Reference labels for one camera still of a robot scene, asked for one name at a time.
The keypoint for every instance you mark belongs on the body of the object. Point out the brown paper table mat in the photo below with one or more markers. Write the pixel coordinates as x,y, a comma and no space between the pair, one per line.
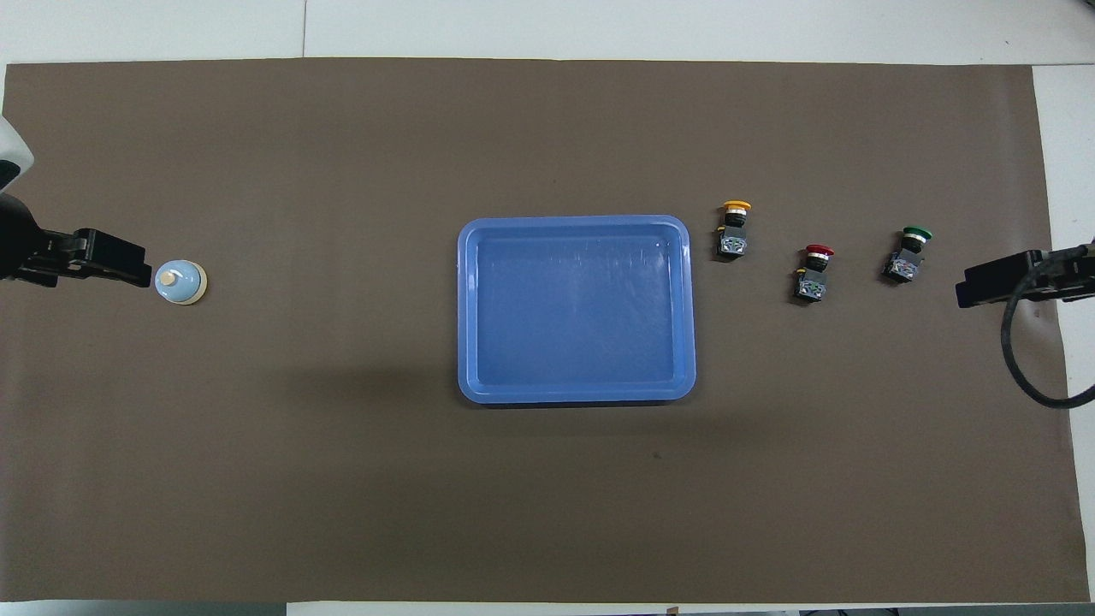
342,479

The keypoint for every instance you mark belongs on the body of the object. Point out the yellow push button switch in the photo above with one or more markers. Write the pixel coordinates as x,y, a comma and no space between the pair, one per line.
733,241

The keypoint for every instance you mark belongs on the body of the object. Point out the blue plastic tray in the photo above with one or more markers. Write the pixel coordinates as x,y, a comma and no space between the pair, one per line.
577,316

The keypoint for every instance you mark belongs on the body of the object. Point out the small blue white knob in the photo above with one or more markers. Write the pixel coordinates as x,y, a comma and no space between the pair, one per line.
181,284

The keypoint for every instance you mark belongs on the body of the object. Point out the red push button switch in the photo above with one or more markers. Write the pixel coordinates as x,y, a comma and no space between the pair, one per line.
812,281

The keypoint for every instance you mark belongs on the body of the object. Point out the green push button switch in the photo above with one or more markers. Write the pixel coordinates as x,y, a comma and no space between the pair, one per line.
903,263

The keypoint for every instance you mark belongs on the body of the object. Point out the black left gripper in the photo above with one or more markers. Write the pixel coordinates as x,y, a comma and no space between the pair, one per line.
21,239

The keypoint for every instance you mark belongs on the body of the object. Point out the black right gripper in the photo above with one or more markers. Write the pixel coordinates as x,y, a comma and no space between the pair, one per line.
1069,272

